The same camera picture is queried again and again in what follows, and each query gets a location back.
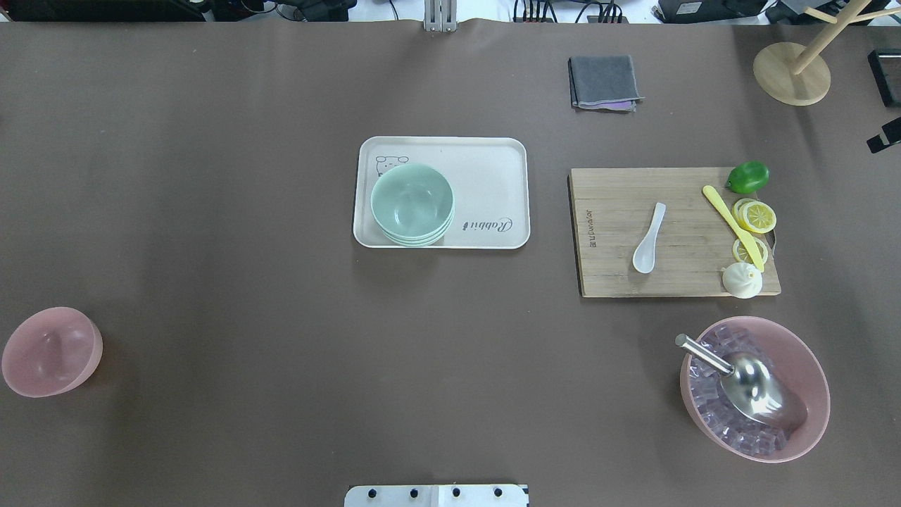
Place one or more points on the small pink bowl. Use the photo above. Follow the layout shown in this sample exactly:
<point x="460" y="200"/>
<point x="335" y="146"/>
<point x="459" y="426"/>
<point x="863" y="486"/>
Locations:
<point x="52" y="352"/>

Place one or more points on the bottom green bowl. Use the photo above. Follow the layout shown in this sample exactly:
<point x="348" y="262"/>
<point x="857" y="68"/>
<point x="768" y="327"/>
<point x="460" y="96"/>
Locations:
<point x="416" y="241"/>

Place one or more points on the green bowl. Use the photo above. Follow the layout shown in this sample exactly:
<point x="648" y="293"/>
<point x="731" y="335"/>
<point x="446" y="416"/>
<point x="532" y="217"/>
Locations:
<point x="416" y="241"/>
<point x="412" y="200"/>
<point x="419" y="232"/>

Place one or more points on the middle green bowl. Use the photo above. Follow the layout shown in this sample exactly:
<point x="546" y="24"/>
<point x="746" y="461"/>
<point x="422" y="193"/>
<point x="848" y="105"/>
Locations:
<point x="419" y="232"/>

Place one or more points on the top green bowl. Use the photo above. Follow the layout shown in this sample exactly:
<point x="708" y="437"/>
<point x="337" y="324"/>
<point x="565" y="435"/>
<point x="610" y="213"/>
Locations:
<point x="412" y="200"/>

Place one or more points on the white ceramic spoon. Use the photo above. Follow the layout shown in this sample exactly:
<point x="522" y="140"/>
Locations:
<point x="644" y="256"/>

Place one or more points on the large pink bowl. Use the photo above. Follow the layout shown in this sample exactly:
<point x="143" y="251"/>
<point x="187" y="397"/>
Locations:
<point x="796" y="366"/>

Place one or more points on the cream rabbit tray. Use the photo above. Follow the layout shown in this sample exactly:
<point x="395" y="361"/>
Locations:
<point x="489" y="178"/>

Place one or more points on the bamboo cutting board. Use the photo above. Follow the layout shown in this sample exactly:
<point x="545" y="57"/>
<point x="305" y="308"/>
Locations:
<point x="612" y="211"/>

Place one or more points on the grey folded cloth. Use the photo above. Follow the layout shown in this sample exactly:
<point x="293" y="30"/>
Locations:
<point x="602" y="79"/>

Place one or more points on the purple cloth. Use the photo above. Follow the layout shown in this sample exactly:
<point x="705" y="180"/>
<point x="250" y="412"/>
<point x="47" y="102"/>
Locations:
<point x="614" y="106"/>

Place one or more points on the clear ice cubes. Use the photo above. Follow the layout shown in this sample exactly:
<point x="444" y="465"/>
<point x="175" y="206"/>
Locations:
<point x="717" y="413"/>

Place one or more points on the lower lemon slice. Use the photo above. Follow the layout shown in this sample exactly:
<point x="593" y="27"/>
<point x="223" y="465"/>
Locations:
<point x="738" y="215"/>

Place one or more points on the lemon slice near bun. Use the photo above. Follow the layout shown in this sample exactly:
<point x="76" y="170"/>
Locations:
<point x="741" y="254"/>

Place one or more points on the white steamed bun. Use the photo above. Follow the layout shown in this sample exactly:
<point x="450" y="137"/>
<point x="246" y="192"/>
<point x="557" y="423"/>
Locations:
<point x="742" y="280"/>

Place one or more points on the yellow plastic knife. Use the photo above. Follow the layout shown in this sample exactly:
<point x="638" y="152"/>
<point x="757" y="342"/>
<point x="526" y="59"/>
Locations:
<point x="744" y="236"/>

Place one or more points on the green lime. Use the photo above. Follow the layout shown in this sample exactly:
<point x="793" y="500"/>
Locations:
<point x="747" y="178"/>

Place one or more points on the top lemon slice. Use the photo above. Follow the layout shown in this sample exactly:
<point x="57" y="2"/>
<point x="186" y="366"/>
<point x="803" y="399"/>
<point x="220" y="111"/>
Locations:
<point x="760" y="217"/>

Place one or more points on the metal ice scoop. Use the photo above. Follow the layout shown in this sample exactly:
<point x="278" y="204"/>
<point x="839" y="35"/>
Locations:
<point x="750" y="386"/>

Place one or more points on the wooden stand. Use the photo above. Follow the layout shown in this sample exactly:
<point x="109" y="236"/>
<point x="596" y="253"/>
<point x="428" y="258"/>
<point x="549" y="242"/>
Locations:
<point x="796" y="74"/>

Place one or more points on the black device at edge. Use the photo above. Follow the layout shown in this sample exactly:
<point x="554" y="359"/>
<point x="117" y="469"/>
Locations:
<point x="885" y="66"/>

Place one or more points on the metal frame post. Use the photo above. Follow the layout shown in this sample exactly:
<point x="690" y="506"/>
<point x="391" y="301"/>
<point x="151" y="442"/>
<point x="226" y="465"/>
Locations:
<point x="440" y="15"/>

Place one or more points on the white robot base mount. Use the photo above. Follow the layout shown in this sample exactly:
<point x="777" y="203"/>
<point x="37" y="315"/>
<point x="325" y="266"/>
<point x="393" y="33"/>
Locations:
<point x="438" y="495"/>

